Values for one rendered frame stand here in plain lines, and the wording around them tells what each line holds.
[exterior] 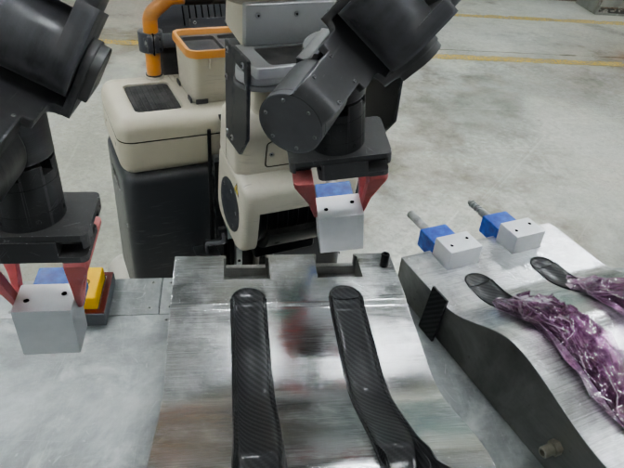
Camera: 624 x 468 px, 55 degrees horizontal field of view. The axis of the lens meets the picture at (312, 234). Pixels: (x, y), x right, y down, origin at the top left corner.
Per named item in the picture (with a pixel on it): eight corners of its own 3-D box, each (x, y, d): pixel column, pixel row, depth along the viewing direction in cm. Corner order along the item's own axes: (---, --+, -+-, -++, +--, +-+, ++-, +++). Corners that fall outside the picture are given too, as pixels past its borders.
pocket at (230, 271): (223, 279, 73) (223, 254, 71) (266, 278, 74) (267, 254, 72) (224, 304, 70) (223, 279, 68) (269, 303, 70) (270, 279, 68)
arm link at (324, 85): (448, 36, 50) (378, -43, 48) (407, 109, 43) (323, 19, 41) (357, 109, 59) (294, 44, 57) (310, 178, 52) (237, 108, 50)
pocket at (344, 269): (310, 277, 75) (313, 253, 73) (352, 276, 76) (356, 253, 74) (315, 301, 71) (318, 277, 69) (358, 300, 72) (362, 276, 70)
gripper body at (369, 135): (392, 167, 60) (396, 103, 55) (291, 178, 59) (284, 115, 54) (379, 130, 64) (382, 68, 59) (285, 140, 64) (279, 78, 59)
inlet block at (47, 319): (55, 263, 65) (45, 222, 61) (103, 262, 65) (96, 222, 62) (23, 355, 54) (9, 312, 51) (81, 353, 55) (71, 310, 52)
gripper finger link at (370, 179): (386, 227, 65) (390, 158, 59) (321, 234, 65) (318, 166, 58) (375, 187, 70) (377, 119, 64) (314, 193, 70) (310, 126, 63)
